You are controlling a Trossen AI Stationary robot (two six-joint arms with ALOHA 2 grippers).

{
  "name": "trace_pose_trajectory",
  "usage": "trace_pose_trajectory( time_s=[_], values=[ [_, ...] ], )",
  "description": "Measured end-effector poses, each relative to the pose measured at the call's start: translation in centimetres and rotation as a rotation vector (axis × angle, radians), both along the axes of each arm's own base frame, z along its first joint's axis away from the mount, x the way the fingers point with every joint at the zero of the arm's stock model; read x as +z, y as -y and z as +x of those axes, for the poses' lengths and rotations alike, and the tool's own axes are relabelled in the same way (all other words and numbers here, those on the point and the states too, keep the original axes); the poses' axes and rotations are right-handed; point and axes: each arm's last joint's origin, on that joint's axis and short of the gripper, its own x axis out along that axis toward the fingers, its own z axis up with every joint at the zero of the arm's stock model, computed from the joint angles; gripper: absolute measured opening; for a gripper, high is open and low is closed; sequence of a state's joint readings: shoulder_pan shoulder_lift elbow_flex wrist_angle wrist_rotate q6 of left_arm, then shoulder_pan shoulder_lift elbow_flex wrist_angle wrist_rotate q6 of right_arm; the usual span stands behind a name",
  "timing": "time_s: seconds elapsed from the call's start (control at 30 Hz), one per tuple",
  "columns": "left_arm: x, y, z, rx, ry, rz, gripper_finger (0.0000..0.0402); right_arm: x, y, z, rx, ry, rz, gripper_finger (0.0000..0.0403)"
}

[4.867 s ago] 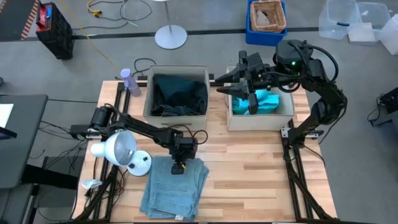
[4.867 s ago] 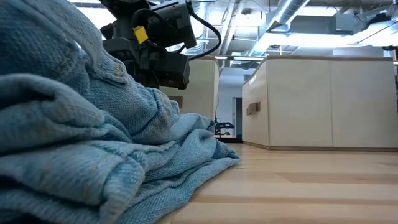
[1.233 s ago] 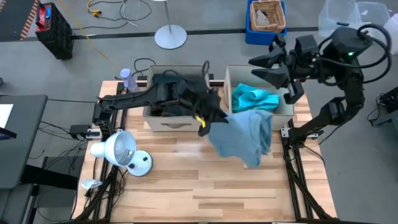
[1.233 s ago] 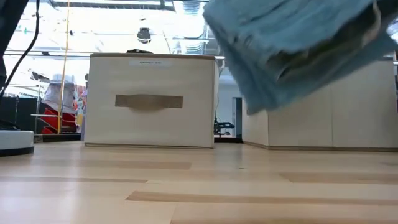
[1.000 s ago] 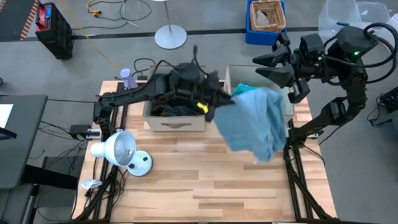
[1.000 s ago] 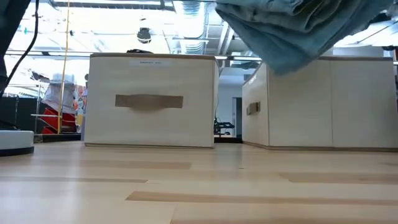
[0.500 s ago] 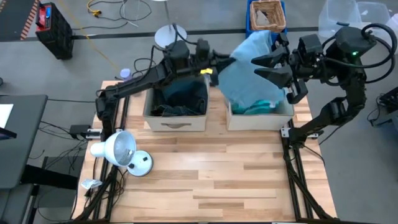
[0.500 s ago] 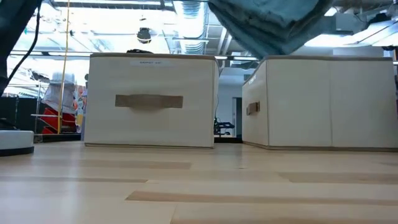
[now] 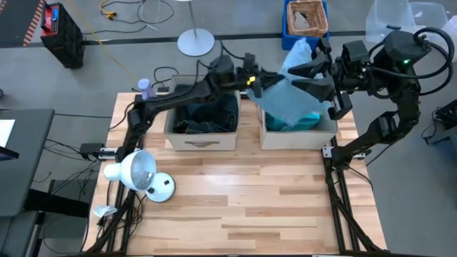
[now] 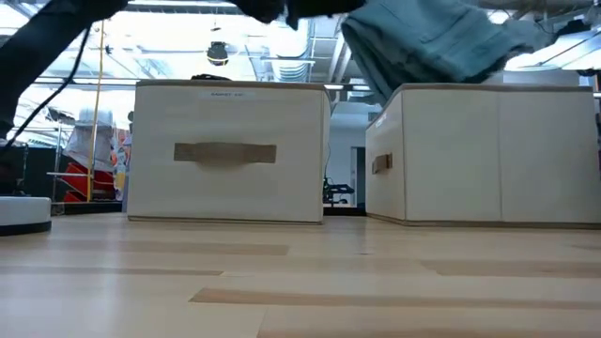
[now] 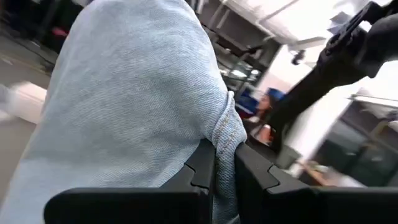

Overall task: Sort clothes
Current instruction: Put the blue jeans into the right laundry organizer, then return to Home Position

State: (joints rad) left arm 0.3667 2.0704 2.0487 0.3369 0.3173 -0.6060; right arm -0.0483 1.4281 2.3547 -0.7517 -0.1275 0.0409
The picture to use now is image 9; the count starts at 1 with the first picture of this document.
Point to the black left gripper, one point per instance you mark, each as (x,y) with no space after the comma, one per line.
(255,81)

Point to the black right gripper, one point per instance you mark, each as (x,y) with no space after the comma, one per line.
(351,79)

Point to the light blue jeans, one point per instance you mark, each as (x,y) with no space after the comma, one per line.
(285,101)

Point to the teal t-shirt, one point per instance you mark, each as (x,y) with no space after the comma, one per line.
(307,123)

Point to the dark blue jeans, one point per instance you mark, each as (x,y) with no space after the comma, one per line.
(210,118)

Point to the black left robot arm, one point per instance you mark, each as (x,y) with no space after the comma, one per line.
(171,98)

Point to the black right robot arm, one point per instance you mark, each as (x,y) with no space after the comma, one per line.
(403,93)

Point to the blue plastic bin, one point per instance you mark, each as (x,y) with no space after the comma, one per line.
(287,39)

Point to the wicker basket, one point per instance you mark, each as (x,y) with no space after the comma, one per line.
(308,18)

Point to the grey floor lamp stand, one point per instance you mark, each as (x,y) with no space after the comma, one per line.
(195,42)

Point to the purple bottle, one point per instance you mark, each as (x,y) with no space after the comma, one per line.
(146,89)

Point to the translucent white plastic bin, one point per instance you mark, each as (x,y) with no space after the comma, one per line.
(450,25)

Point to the white desk lamp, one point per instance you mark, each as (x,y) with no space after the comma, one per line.
(133,171)

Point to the black power adapter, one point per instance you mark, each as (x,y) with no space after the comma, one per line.
(91,150)

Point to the black case with red top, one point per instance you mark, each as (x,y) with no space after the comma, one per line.
(64,39)

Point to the small clear plastic bag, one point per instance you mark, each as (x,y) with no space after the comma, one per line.
(104,211)

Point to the hazard striped floor mat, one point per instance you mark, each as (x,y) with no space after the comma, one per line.
(34,21)

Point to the black desk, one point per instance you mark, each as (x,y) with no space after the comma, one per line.
(21,171)

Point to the white paper sheet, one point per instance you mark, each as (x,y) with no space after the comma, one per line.
(5,132)

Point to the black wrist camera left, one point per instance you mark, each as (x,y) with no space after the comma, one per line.
(249,60)

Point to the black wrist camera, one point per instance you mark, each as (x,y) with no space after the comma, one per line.
(355,53)
(249,60)

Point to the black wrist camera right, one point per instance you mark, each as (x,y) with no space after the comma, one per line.
(355,53)

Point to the black right frame rails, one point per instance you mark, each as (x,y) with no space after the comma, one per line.
(342,207)

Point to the black frame rails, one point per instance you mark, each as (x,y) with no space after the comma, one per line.
(121,221)
(342,207)

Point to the black left frame rails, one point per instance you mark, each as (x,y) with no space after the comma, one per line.
(121,221)

